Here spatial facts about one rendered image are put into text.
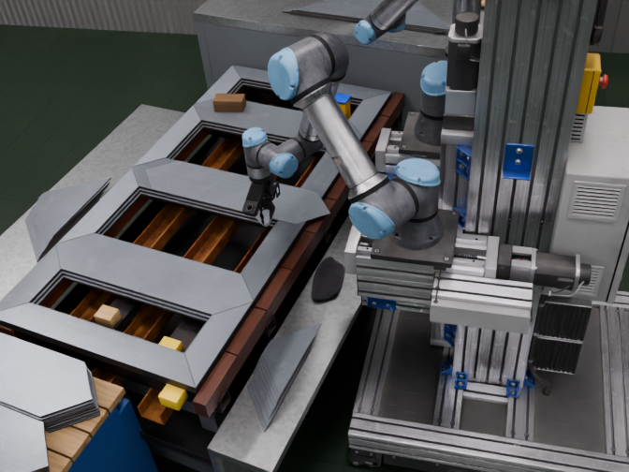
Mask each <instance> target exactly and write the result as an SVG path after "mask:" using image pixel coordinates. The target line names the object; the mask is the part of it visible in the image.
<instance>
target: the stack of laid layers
mask: <svg viewBox="0 0 629 472"><path fill-rule="evenodd" d="M243 86H246V87H252V88H256V89H262V90H267V91H273V90H272V88H271V84H270V83H267V82H262V81H252V80H247V79H240V80H239V81H238V82H237V83H236V84H235V85H234V86H233V87H232V88H231V89H230V90H229V91H228V94H237V93H238V92H239V91H240V90H241V88H242V87H243ZM391 98H392V92H391V94H390V95H389V97H388V99H387V100H386V102H385V104H384V105H383V107H382V108H381V110H380V111H379V112H378V113H377V115H376V116H375V118H374V119H373V121H372V123H371V124H370V126H369V127H368V129H367V130H366V132H365V133H364V135H363V136H362V138H361V139H360V142H361V143H362V142H363V141H364V139H365V138H366V136H367V135H368V133H369V132H370V130H371V129H372V127H373V125H374V123H375V122H376V120H377V119H378V117H379V116H380V114H381V113H382V111H383V110H384V108H385V107H386V105H387V104H388V102H389V101H390V100H391ZM362 100H363V99H358V98H353V97H350V105H351V106H356V107H358V106H359V104H360V103H361V101H362ZM200 120H201V119H200ZM204 128H205V129H210V130H214V131H219V132H224V133H228V134H233V135H238V136H242V134H243V132H244V131H245V130H247V129H245V128H240V127H236V126H231V125H222V124H217V123H213V122H208V121H203V120H201V121H200V122H199V123H198V124H197V125H196V127H195V128H194V129H193V130H192V131H191V132H190V133H189V134H188V135H187V136H186V137H185V138H184V139H183V140H182V141H181V142H180V143H179V145H178V146H177V147H176V148H175V149H174V150H173V151H172V152H171V153H170V154H169V155H168V156H167V157H165V158H161V159H158V160H155V161H151V162H148V163H144V164H141V165H137V166H134V167H132V169H133V171H134V174H135V177H136V180H137V183H138V186H139V187H138V188H137V189H136V190H135V191H134V192H133V193H132V194H131V195H130V197H129V198H128V199H127V200H126V201H125V202H124V203H123V204H122V205H121V206H120V207H119V208H118V209H117V210H116V211H115V212H114V213H113V215H112V216H111V217H110V218H109V219H108V220H107V221H106V222H105V223H104V224H103V225H102V226H101V227H100V228H99V229H98V230H97V232H95V233H97V234H101V235H104V236H105V235H106V234H107V233H108V232H109V230H110V229H111V228H112V227H113V226H114V225H115V224H116V223H117V222H118V221H119V220H120V219H121V217H122V216H123V215H124V214H125V213H126V212H127V211H128V210H129V209H130V208H131V207H132V206H133V205H134V203H135V202H136V201H137V200H138V199H139V198H140V197H141V196H144V197H148V198H152V199H159V200H163V201H166V202H170V203H174V204H178V205H182V206H185V207H189V208H193V209H197V210H201V211H204V212H208V213H212V214H219V215H222V216H226V217H230V218H234V219H238V220H241V221H245V222H249V223H253V224H257V225H260V226H262V225H261V224H260V222H259V221H258V220H257V219H256V217H255V216H250V215H245V214H244V213H243V212H241V211H237V210H233V209H229V208H226V207H222V206H218V205H213V204H210V203H206V202H202V201H198V200H194V199H188V198H184V197H180V196H176V195H172V194H169V193H165V192H160V191H156V190H152V188H151V186H150V183H149V180H148V177H147V174H146V171H145V170H146V169H150V168H153V167H157V166H161V165H164V164H167V163H171V162H174V161H178V160H175V159H176V158H177V157H178V156H179V155H180V154H181V153H182V152H183V150H184V149H185V148H186V147H187V146H188V145H189V144H190V143H191V142H192V141H193V140H194V139H195V137H196V136H197V135H198V134H199V133H200V132H201V131H202V130H203V129H204ZM266 134H267V136H268V138H267V140H268V141H270V142H273V143H278V144H282V143H283V142H285V141H287V140H289V139H291V138H287V137H282V136H277V135H272V134H268V133H266ZM340 176H341V173H340V172H338V174H337V175H336V177H335V178H334V180H333V181H332V183H331V185H330V186H329V188H328V190H327V191H326V193H325V194H324V196H323V197H322V200H323V201H324V200H325V198H326V197H327V195H328V194H329V192H330V190H331V189H332V188H333V186H334V185H335V183H336V182H337V180H338V179H339V177H340ZM311 220H312V219H311ZM311 220H308V221H306V222H305V224H304V225H303V227H302V228H301V230H300V232H299V233H298V235H297V236H296V238H295V239H294V241H293V242H292V244H291V245H290V246H289V247H288V249H287V250H286V252H285V254H284V255H283V257H282V258H281V260H280V262H279V263H278V265H277V266H276V268H275V269H274V271H273V272H272V274H271V276H270V277H269V279H268V280H267V282H266V283H265V285H264V286H263V288H262V289H261V290H260V291H259V293H258V294H257V296H256V298H255V299H254V300H253V302H252V304H251V305H250V307H249V308H248V310H247V311H246V313H245V314H244V316H243V317H242V319H241V321H240V322H239V324H238V325H237V327H236V328H235V330H234V331H233V333H232V334H231V335H230V336H229V338H228V339H227V342H226V343H225V345H224V346H223V348H222V349H221V351H220V352H219V354H218V355H217V357H216V358H215V360H214V361H213V363H212V365H211V366H210V368H209V369H208V371H207V372H206V374H205V375H204V377H203V378H202V379H201V380H200V382H199V383H198V385H197V387H196V388H193V387H191V386H188V385H185V384H183V383H180V382H177V381H174V380H171V379H169V378H166V377H163V376H159V375H156V374H153V373H150V372H147V371H145V370H142V369H139V368H137V367H134V366H131V365H128V364H125V363H123V362H120V361H116V360H113V359H110V358H107V357H104V356H101V355H99V354H96V353H94V352H91V351H88V350H85V349H82V348H79V347H75V346H72V345H70V344H67V343H64V342H61V341H58V340H55V339H53V338H50V337H48V336H45V335H42V334H39V333H36V332H32V331H29V330H26V329H24V328H21V327H18V326H15V325H12V324H9V323H7V322H5V321H2V320H0V325H1V326H4V327H7V328H9V329H12V330H14V331H17V332H22V333H25V334H27V335H30V336H33V337H35V338H38V339H41V340H44V341H46V342H49V343H52V344H55V345H57V346H60V347H64V348H67V349H70V350H73V351H76V352H79V353H81V354H83V355H86V356H89V357H92V358H95V359H98V360H101V361H104V362H107V363H110V364H113V365H116V366H119V367H121V368H124V369H126V370H129V371H132V372H135V373H138V374H140V375H143V376H147V377H150V378H153V379H156V380H158V381H161V382H164V383H167V384H169V385H172V386H175V387H177V388H180V389H183V390H186V391H191V392H193V393H195V394H197V393H198V392H199V390H200V389H201V387H202V386H203V384H204V383H205V381H206V380H207V378H208V377H209V375H210V373H211V372H212V370H213V368H214V367H215V365H216V364H217V363H218V362H219V360H220V359H221V357H222V356H223V354H224V353H225V352H226V350H227V348H228V346H229V344H230V343H231V341H232V340H233V338H234V337H235V335H236V334H237V332H238V331H239V329H240V328H241V326H242V324H243V323H244V321H245V320H246V319H247V318H248V316H249V315H250V313H251V311H252V310H253V308H254V307H255V305H256V303H257V302H258V300H259V299H260V297H261V296H262V294H263V293H264V291H265V290H266V288H267V287H268V285H269V284H270V282H271V280H272V278H273V277H274V276H275V275H276V273H277V272H278V270H279V269H280V268H281V266H282V264H283V263H284V261H285V259H286V258H287V256H288V255H289V253H290V252H291V250H292V248H293V247H294V245H295V244H296V242H297V241H298V239H299V238H300V236H301V234H302V233H303V232H304V231H305V229H306V228H307V226H308V225H309V223H310V222H311ZM60 269H61V268H60ZM64 279H66V280H69V281H72V282H76V283H79V284H82V285H85V286H87V287H91V288H96V289H99V290H103V291H106V292H108V293H111V294H115V295H118V296H121V297H124V298H127V299H130V300H133V301H136V302H142V303H145V304H148V305H150V306H153V307H157V308H160V309H163V310H166V311H170V312H172V313H175V314H178V315H182V316H185V317H190V318H192V319H196V320H199V321H202V322H205V324H206V322H207V321H208V320H209V318H210V317H211V316H212V315H211V314H207V313H204V312H201V311H198V310H195V309H192V308H189V307H185V306H182V305H179V304H176V303H173V302H168V301H164V300H161V299H158V298H155V297H152V296H149V295H146V294H142V293H139V292H136V291H133V290H130V289H127V288H121V287H118V286H115V285H112V284H109V283H106V282H103V281H99V280H96V279H94V278H90V277H87V276H84V275H81V274H77V273H73V272H69V271H66V270H63V269H61V270H60V271H59V272H58V273H57V274H56V275H55V276H54V277H53V278H52V279H51V280H50V281H49V282H48V284H47V285H46V286H45V287H44V288H43V289H41V290H40V291H39V292H38V294H37V295H36V296H35V297H34V298H33V299H32V301H30V303H33V304H36V305H39V306H41V304H42V303H43V302H44V301H45V300H46V299H47V298H48V296H49V295H50V294H51V293H52V292H53V291H54V290H55V289H56V288H57V287H58V286H59V285H60V283H61V282H62V281H63V280H64ZM205 324H204V325H205Z"/></svg>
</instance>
